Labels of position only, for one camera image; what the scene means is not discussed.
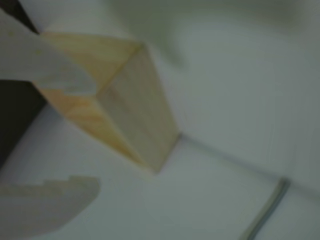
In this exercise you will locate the light wooden box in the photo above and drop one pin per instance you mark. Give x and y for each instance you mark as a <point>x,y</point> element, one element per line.
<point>140,112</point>

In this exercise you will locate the white wooden board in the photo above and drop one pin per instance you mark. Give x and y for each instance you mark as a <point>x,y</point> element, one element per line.
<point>250,100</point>

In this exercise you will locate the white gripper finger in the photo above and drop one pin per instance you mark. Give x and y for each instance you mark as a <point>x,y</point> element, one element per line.
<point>37,207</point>
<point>37,57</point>

